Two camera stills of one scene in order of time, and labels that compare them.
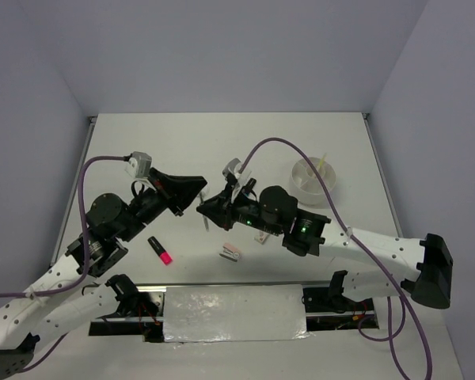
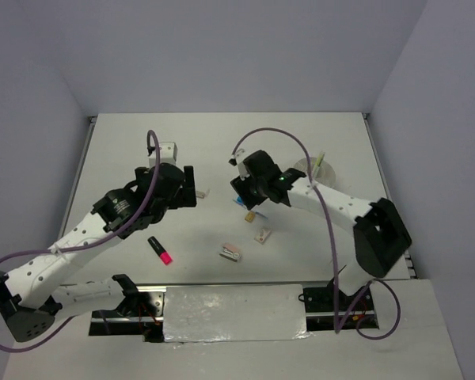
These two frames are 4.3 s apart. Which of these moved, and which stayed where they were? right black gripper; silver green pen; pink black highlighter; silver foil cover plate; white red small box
Moved: right black gripper; silver green pen
Stayed: white red small box; silver foil cover plate; pink black highlighter
